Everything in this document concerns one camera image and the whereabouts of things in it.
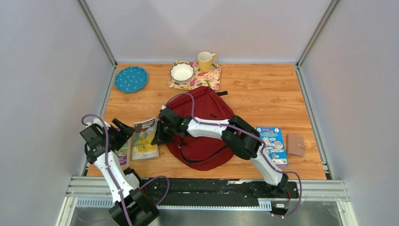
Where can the white scalloped bowl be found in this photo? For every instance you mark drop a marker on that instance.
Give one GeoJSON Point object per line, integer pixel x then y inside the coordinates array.
{"type": "Point", "coordinates": [182, 73]}

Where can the brown leather wallet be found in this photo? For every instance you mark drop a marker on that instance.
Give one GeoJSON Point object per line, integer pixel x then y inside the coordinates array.
{"type": "Point", "coordinates": [295, 145]}

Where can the yellow mug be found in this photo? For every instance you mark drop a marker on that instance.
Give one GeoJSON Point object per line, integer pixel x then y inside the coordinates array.
{"type": "Point", "coordinates": [205, 61]}

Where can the purple treehouse book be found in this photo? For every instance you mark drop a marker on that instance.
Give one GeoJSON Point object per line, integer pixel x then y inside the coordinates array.
{"type": "Point", "coordinates": [124, 154]}

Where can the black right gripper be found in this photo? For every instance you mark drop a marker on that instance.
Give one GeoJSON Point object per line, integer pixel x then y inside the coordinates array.
{"type": "Point", "coordinates": [160, 137]}

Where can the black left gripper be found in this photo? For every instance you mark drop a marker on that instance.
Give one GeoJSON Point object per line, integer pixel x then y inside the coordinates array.
{"type": "Point", "coordinates": [125, 133]}

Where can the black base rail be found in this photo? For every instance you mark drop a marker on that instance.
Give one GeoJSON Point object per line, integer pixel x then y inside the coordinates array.
{"type": "Point", "coordinates": [218, 193]}

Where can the floral serving tray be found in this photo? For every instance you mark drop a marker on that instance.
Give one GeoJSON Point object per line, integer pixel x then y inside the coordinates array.
{"type": "Point", "coordinates": [210, 79]}

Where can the blue comic book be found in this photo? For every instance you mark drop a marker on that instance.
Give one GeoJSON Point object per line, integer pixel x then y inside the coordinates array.
{"type": "Point", "coordinates": [275, 148]}

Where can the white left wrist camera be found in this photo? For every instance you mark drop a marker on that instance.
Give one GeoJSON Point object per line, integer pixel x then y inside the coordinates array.
{"type": "Point", "coordinates": [93, 134]}

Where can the blue polka dot plate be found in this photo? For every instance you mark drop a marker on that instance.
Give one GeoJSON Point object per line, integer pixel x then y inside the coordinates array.
{"type": "Point", "coordinates": [131, 79]}

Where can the red backpack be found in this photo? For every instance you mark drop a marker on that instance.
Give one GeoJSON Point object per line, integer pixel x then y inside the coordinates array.
{"type": "Point", "coordinates": [200, 153]}

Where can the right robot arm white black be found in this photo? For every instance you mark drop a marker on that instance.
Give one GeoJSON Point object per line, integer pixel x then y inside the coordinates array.
{"type": "Point", "coordinates": [237, 134]}

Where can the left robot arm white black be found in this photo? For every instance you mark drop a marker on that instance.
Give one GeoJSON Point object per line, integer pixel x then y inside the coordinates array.
{"type": "Point", "coordinates": [131, 206]}

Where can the yellow illustrated paperback book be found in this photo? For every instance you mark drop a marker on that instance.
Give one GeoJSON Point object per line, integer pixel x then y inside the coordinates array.
{"type": "Point", "coordinates": [142, 148]}

